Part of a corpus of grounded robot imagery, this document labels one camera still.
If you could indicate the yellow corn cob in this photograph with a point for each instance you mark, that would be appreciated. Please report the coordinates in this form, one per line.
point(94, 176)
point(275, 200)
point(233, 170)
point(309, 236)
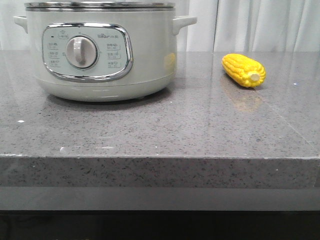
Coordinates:
point(245, 71)

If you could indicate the glass pot lid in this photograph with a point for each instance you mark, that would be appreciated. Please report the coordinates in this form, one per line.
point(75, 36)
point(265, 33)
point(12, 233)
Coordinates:
point(107, 6)

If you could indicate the pale green electric pot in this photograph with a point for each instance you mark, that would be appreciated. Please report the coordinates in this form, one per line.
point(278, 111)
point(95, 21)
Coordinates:
point(103, 56)

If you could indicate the white curtain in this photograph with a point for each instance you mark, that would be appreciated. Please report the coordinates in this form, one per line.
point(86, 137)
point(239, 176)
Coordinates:
point(221, 26)

